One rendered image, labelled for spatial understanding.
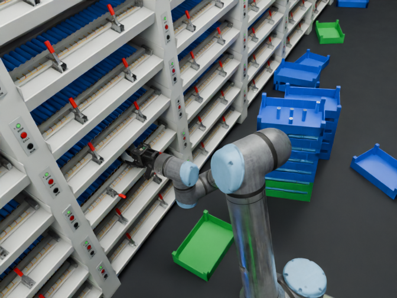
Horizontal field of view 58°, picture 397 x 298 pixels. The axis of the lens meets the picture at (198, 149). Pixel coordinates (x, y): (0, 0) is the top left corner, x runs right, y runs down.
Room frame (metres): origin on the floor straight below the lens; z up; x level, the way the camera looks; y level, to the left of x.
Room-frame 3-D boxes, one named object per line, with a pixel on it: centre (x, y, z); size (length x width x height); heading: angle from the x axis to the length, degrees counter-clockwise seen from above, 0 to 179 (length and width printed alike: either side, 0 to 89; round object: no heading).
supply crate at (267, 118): (1.30, -0.46, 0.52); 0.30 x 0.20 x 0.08; 71
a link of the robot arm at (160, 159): (1.01, 0.15, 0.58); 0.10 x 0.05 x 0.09; 143
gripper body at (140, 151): (1.06, 0.21, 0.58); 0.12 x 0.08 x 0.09; 53
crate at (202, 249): (0.95, 0.02, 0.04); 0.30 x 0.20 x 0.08; 141
